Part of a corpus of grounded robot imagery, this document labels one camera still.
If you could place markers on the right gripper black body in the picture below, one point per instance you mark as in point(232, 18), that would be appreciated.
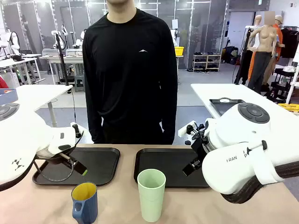
point(198, 149)

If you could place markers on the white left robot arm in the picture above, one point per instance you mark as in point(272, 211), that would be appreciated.
point(18, 135)

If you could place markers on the mannequin with black skirt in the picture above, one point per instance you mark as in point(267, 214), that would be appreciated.
point(279, 35)

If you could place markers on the black light stand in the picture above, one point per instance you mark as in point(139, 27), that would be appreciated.
point(61, 58)

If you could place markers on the white side table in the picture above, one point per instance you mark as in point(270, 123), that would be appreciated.
point(210, 93)
point(42, 93)

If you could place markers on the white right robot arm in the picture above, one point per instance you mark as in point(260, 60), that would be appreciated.
point(233, 163)

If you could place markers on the grey plastic stool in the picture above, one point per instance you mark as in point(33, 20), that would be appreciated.
point(80, 82)

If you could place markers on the person's right forearm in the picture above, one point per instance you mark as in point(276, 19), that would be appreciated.
point(93, 121)

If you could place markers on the black plastic tray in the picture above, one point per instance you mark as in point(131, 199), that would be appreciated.
point(163, 161)
point(100, 163)

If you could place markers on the black rolling cart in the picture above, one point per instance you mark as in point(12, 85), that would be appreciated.
point(279, 86)

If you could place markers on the background work table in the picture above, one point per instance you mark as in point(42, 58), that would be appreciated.
point(67, 59)

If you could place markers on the person's left forearm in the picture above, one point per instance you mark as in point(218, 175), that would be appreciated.
point(169, 121)

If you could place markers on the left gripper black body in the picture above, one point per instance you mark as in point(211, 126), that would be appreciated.
point(70, 162)

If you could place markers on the blue mug yellow inside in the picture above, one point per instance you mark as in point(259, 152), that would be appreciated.
point(87, 205)

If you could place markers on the black tripod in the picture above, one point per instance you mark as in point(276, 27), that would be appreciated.
point(243, 58)

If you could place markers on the beige mannequin grey trousers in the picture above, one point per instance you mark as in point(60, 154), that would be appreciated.
point(265, 46)

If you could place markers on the wooden shoe rack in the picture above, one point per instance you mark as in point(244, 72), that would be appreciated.
point(206, 63)

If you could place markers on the black clothes on rack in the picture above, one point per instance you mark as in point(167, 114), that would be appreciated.
point(289, 42)

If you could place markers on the person in black shirt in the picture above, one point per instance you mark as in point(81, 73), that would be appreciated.
point(130, 81)

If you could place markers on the white power strip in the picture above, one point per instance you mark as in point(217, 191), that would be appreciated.
point(185, 129)

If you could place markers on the blue storage box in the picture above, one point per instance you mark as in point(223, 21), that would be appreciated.
point(8, 95)

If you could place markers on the yellow plastic basket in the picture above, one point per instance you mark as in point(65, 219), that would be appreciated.
point(179, 51)

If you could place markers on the light green tall cup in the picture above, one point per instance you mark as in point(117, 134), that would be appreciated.
point(151, 203)

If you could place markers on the yellow crate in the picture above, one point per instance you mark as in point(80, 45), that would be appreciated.
point(289, 108)

